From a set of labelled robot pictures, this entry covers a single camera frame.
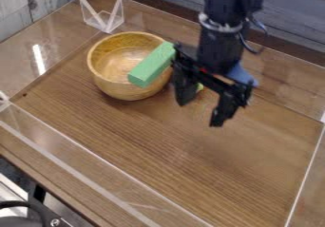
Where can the brown wooden bowl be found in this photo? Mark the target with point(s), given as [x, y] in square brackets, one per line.
[111, 59]

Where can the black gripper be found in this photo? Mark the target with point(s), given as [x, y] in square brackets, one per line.
[213, 65]

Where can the red toy strawberry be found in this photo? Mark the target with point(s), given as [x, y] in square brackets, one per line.
[199, 88]

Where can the clear acrylic tray wall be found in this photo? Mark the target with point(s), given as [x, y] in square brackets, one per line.
[110, 197]

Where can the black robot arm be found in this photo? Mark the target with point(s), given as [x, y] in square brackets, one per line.
[229, 12]

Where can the green rectangular block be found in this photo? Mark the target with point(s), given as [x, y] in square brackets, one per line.
[148, 69]

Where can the clear acrylic stand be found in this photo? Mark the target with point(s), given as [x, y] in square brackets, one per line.
[106, 21]

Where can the black metal clamp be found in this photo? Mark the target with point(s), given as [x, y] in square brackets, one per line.
[39, 213]

